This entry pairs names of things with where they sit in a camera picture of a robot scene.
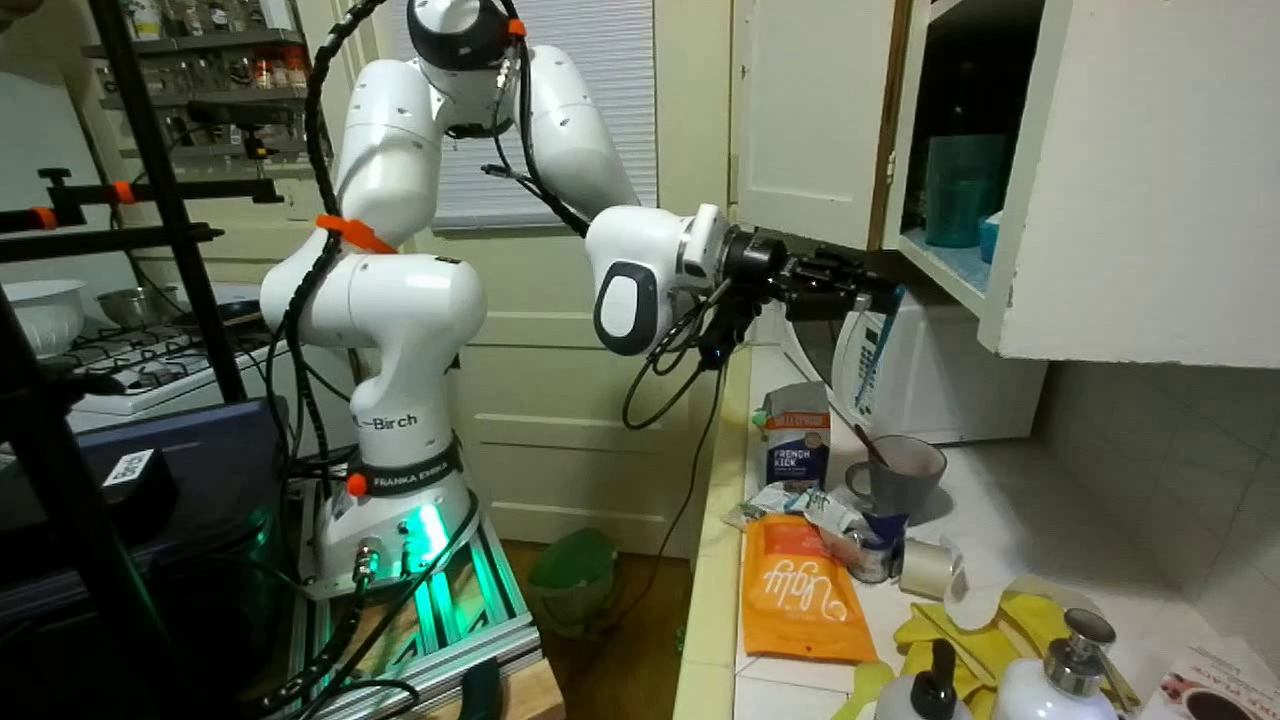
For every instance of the yellow cloth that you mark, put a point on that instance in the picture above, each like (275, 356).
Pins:
(1022, 630)

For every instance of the white soap dispenser bottle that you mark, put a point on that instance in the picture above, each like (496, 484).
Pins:
(1063, 687)

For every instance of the open white cabinet door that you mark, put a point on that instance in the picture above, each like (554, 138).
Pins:
(1141, 218)

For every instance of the white roll of tape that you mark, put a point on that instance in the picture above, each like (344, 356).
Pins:
(935, 570)

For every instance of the white red printed package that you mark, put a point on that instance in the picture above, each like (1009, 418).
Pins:
(1215, 687)

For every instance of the white microwave oven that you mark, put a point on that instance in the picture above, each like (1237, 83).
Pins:
(926, 374)

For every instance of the orange snack bag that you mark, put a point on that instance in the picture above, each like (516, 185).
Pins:
(796, 602)

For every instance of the closed white cabinet door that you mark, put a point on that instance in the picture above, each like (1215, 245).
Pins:
(807, 128)

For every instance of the green bucket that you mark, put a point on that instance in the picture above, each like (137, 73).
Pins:
(570, 581)

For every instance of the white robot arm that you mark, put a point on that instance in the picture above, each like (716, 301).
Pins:
(658, 282)

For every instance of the white blue carton box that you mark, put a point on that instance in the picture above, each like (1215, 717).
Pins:
(793, 433)

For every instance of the black pump bottle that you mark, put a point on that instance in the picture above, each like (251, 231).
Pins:
(926, 694)

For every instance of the grey ceramic mug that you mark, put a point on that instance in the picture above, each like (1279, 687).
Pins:
(896, 476)

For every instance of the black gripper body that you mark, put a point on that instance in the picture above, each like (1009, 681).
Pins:
(767, 271)

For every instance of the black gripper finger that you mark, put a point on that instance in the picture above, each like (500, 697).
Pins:
(878, 301)
(878, 275)

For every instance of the teal container in cabinet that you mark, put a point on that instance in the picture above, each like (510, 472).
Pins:
(961, 185)

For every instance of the small blue white container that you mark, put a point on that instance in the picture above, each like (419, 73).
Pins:
(880, 545)

